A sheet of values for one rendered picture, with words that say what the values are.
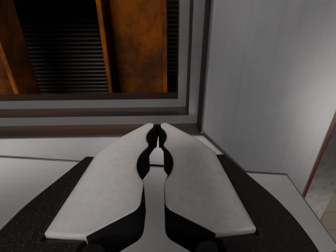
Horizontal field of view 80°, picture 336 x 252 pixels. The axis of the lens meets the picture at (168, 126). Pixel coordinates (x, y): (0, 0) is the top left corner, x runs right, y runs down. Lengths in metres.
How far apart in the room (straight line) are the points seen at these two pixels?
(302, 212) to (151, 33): 0.27
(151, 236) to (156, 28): 0.25
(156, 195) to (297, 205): 0.12
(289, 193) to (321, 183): 0.34
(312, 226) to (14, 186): 0.26
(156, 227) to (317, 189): 0.41
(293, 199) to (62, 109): 0.21
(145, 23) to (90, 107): 0.17
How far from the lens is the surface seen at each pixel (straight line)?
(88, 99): 0.18
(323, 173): 0.52
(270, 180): 0.18
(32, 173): 0.19
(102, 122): 0.16
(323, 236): 0.27
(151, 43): 0.31
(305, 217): 0.23
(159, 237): 0.22
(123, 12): 0.31
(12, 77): 0.34
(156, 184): 0.17
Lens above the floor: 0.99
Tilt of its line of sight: 63 degrees down
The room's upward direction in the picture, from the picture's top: 177 degrees clockwise
